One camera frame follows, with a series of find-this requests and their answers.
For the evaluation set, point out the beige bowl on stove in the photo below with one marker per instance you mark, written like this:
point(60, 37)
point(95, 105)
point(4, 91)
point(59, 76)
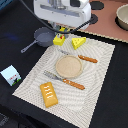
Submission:
point(122, 15)

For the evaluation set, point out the white milk carton toy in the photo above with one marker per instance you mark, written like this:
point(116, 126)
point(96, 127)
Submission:
point(11, 75)

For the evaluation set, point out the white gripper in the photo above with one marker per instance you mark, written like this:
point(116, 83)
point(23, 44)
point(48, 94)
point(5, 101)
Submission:
point(71, 13)

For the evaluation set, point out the beige woven placemat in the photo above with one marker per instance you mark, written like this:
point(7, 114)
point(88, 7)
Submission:
point(75, 107)

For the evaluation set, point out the pink toy stove top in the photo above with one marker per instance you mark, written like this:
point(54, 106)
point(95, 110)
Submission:
point(106, 25)

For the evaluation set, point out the toy knife wooden handle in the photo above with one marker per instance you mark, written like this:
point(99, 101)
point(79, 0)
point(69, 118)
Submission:
point(79, 56)

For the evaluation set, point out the yellow butter box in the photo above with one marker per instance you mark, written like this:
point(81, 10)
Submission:
point(59, 39)

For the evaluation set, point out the yellow cheese wedge toy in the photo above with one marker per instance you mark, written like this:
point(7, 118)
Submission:
point(77, 42)

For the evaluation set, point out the orange bread loaf toy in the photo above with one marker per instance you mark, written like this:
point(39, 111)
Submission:
point(48, 94)

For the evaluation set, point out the grey saucepan with handle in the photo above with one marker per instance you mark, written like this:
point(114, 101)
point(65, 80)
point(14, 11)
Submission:
point(43, 37)

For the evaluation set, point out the round wooden plate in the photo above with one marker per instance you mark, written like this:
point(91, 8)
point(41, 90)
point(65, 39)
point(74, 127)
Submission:
point(69, 66)

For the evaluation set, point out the toy fork wooden handle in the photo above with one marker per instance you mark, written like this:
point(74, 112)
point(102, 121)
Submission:
point(66, 81)

